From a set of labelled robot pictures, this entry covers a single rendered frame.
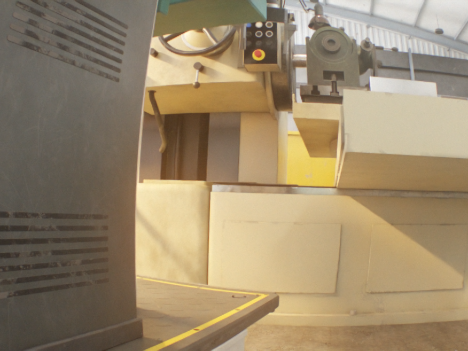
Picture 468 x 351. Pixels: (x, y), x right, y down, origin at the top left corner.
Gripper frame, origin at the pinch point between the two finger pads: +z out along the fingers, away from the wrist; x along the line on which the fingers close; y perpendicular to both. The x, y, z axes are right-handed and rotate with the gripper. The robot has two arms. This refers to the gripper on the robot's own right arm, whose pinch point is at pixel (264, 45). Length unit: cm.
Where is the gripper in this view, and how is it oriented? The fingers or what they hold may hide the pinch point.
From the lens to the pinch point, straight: 133.9
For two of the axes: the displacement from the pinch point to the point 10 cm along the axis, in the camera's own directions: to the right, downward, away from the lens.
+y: -2.9, 3.4, -8.9
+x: 9.5, 1.5, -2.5
